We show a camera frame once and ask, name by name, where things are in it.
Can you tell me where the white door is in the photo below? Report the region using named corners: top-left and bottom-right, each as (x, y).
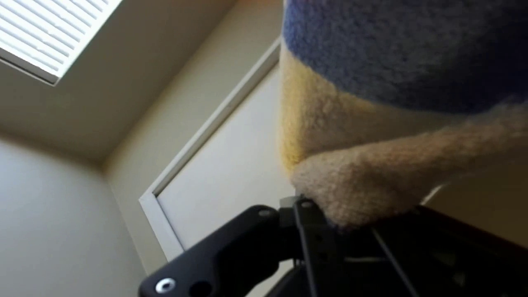
top-left (138, 36), bottom-right (303, 262)

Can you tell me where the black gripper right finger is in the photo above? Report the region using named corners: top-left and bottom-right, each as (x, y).
top-left (316, 203), bottom-right (528, 297)

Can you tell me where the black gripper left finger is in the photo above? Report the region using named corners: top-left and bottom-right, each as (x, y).
top-left (138, 203), bottom-right (303, 297)

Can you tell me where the white and blue striped towel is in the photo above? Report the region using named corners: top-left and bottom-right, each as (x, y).
top-left (276, 0), bottom-right (528, 231)

